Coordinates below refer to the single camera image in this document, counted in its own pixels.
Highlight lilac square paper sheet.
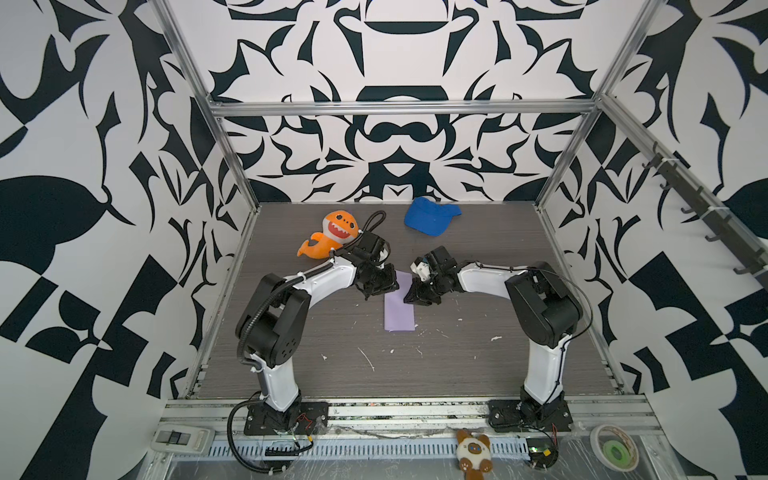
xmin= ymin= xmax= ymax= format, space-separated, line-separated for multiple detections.
xmin=384 ymin=271 xmax=416 ymax=332

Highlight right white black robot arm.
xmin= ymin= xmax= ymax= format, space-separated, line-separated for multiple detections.
xmin=405 ymin=246 xmax=584 ymax=408

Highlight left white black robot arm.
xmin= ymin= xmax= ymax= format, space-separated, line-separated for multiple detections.
xmin=235 ymin=232 xmax=399 ymax=413

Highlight orange shark plush toy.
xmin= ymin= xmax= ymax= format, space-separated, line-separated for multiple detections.
xmin=297 ymin=210 xmax=359 ymax=260

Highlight blue cap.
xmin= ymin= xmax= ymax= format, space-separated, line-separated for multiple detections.
xmin=404 ymin=197 xmax=462 ymax=237

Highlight brown white plush toy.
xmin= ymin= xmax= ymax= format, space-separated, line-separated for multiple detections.
xmin=456 ymin=429 xmax=493 ymax=480

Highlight small black electronics board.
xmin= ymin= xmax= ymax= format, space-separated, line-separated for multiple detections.
xmin=526 ymin=437 xmax=559 ymax=471

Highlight tape roll with green core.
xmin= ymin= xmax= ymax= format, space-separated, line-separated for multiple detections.
xmin=590 ymin=424 xmax=640 ymax=473

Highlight white power strip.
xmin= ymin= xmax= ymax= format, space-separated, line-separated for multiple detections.
xmin=150 ymin=423 xmax=216 ymax=455

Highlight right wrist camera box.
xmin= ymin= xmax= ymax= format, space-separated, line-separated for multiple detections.
xmin=410 ymin=257 xmax=435 ymax=283

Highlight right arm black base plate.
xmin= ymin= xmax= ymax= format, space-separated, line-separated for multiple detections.
xmin=487 ymin=395 xmax=573 ymax=433

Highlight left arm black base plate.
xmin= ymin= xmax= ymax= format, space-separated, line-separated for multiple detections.
xmin=244 ymin=397 xmax=330 ymax=436

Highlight black corrugated cable hose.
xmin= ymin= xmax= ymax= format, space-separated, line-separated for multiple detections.
xmin=226 ymin=392 xmax=313 ymax=475

